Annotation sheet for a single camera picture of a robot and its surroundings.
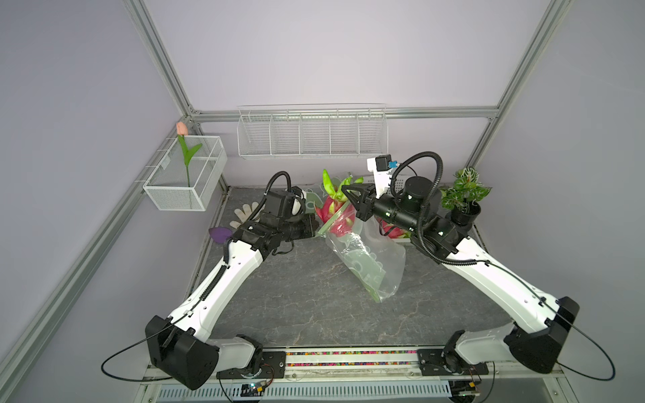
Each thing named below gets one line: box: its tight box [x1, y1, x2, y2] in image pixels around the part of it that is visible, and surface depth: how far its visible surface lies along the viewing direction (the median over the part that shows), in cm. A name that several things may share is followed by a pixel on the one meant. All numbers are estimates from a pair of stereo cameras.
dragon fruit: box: [314, 168, 365, 238], surface depth 66 cm
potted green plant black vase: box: [440, 166, 493, 226], surface depth 86 cm
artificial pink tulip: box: [176, 121, 203, 188], surface depth 85 cm
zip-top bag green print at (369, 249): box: [316, 203, 407, 303], surface depth 68 cm
